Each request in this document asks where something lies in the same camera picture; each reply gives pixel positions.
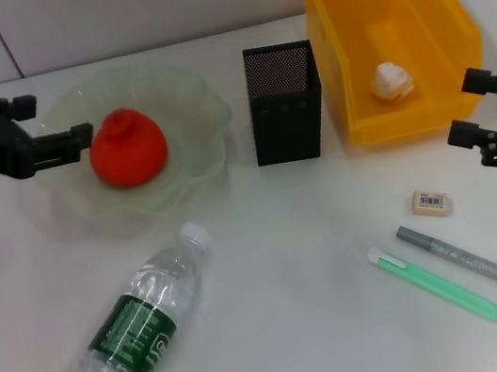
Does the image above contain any white paper ball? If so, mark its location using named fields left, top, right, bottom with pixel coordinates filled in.
left=366, top=57, right=420, bottom=104

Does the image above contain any red-orange toy orange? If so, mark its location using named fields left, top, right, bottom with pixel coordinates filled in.
left=82, top=101, right=176, bottom=194

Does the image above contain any clear water bottle green label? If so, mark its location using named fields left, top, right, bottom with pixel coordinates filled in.
left=51, top=218, right=233, bottom=372

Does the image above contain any beige eraser with barcode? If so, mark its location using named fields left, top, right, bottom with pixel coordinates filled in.
left=408, top=184, right=456, bottom=221

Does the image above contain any pale green glass fruit plate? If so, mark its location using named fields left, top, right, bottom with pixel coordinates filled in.
left=19, top=48, right=250, bottom=250

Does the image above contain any grey glitter pen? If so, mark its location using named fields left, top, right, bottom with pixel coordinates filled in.
left=394, top=209, right=497, bottom=313

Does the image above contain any mint green pen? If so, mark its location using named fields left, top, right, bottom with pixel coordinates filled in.
left=366, top=228, right=497, bottom=342

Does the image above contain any black mesh pen holder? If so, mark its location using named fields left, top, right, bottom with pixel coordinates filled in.
left=238, top=38, right=335, bottom=168

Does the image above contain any yellow plastic bin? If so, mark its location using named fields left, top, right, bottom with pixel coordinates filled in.
left=298, top=0, right=497, bottom=154

